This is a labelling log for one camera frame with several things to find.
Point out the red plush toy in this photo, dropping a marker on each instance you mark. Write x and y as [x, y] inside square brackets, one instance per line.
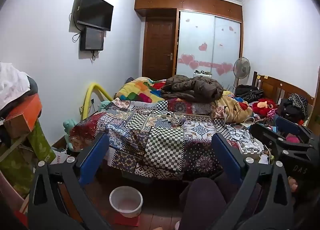
[262, 106]

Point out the orange cardboard box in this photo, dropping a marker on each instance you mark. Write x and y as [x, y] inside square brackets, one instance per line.
[25, 110]

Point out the small grey scrap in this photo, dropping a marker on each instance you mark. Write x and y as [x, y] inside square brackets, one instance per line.
[166, 121]

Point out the colourful block quilt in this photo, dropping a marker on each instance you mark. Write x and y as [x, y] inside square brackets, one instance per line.
[135, 90]

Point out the wooden overhead cabinet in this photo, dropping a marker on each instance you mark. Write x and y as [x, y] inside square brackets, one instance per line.
[187, 1]

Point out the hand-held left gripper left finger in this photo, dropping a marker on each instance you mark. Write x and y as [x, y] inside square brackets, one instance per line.
[95, 160]

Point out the person's leg dark trousers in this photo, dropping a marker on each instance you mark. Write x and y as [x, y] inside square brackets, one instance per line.
[200, 202]

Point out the pink cloth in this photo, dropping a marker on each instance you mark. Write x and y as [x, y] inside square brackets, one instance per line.
[292, 139]

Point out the small black wall monitor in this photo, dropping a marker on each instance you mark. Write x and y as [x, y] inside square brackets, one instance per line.
[92, 39]

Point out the black bag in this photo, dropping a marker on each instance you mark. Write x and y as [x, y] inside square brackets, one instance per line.
[291, 110]

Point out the black striped clothes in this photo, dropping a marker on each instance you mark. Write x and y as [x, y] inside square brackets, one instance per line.
[247, 91]

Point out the brown wooden door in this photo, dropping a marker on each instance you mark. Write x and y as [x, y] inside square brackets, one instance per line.
[158, 50]

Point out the pink heart stickers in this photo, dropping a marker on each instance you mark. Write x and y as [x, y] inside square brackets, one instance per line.
[187, 59]

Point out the black wall television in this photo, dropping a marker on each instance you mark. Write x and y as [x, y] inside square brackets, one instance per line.
[96, 11]

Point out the white cloth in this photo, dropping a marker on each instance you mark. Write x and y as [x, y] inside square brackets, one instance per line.
[12, 82]

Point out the frosted sliding wardrobe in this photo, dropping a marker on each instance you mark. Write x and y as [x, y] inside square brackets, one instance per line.
[200, 32]

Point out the red floor mat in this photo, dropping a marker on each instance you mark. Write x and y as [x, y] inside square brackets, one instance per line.
[130, 221]

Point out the person's right hand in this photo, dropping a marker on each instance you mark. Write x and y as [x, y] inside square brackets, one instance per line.
[293, 185]

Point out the beige plush blanket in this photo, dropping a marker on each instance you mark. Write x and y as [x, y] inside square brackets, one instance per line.
[230, 105]

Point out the brown padded jacket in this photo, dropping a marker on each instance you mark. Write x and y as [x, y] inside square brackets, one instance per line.
[192, 89]

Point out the yellow foam tube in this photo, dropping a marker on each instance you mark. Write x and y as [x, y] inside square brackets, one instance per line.
[87, 97]

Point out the white power strip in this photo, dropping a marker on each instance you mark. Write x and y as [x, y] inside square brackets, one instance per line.
[247, 148]

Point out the green patterned bag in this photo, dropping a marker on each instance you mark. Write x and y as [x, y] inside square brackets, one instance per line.
[41, 142]

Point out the wooden bed headboard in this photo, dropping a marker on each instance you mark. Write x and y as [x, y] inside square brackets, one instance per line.
[270, 86]

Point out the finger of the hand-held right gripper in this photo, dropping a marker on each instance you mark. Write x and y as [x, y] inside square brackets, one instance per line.
[262, 132]
[287, 123]

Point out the white plastic basin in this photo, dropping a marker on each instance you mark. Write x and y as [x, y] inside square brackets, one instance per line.
[126, 203]

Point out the teal plastic toy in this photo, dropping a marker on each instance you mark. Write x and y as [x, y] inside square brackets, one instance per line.
[68, 126]

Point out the patchwork printed blanket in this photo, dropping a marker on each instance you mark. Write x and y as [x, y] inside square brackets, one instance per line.
[162, 140]

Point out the dark grey cushion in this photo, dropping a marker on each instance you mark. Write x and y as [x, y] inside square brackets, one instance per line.
[33, 86]

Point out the white red-printed plastic bag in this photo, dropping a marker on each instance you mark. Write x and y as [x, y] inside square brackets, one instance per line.
[58, 156]

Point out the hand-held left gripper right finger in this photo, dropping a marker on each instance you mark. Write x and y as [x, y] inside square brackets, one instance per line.
[225, 155]

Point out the standing fan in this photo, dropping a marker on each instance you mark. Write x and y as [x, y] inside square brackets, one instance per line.
[241, 67]

